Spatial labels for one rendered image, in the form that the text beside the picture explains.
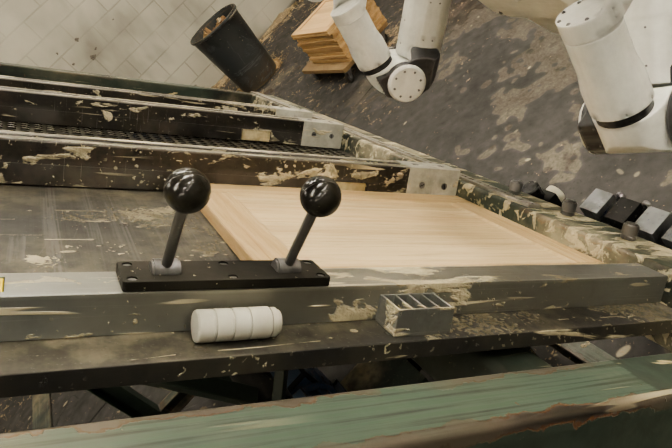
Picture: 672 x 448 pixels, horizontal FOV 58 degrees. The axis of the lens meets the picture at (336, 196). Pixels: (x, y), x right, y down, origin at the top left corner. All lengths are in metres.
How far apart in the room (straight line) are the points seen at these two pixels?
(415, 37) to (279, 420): 0.95
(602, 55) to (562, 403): 0.39
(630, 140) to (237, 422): 0.57
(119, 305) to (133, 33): 5.77
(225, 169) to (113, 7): 5.25
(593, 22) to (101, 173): 0.73
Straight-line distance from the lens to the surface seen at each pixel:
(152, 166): 1.04
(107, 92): 1.79
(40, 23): 6.14
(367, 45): 1.22
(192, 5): 6.49
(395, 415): 0.42
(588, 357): 1.84
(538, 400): 0.49
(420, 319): 0.64
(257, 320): 0.57
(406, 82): 1.23
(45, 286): 0.57
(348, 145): 1.73
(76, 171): 1.03
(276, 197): 1.04
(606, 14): 0.72
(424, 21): 1.23
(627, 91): 0.76
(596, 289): 0.87
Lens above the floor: 1.67
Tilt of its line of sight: 30 degrees down
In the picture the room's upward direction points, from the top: 42 degrees counter-clockwise
